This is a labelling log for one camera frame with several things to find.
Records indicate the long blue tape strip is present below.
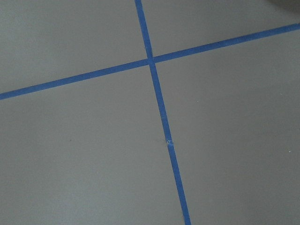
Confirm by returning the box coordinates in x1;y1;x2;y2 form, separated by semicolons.
135;0;192;225

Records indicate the crossing blue tape strip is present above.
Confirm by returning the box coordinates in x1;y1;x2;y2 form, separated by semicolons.
0;23;300;100

